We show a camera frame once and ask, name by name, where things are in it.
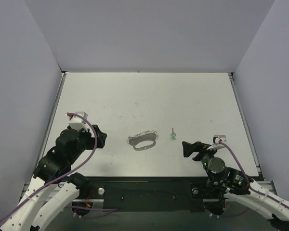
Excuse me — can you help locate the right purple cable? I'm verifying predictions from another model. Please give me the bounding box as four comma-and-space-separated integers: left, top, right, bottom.
218, 141, 289, 218

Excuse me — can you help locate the purple cable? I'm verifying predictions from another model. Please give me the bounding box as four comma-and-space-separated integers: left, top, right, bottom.
0, 112, 118, 228
218, 141, 289, 218

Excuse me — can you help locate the metal key holder plate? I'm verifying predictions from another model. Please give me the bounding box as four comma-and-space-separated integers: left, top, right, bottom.
127, 130, 158, 151

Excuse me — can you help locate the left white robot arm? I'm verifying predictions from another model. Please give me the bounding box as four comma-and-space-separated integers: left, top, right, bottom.
0, 124, 107, 231

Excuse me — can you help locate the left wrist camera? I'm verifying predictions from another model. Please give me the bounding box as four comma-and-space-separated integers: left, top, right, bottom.
68, 112, 88, 131

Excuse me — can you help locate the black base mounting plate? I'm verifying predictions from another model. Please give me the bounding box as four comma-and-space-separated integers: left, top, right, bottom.
55, 177, 246, 214

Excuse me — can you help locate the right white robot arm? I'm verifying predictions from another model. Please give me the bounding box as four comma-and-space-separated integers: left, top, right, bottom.
182, 137, 289, 231

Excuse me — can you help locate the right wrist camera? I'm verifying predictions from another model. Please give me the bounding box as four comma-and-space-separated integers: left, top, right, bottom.
206, 135, 226, 151

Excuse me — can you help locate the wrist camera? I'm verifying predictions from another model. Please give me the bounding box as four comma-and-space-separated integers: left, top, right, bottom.
206, 135, 226, 151
68, 112, 88, 131

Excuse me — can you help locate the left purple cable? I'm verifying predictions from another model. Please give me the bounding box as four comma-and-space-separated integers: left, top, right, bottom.
0, 112, 118, 228

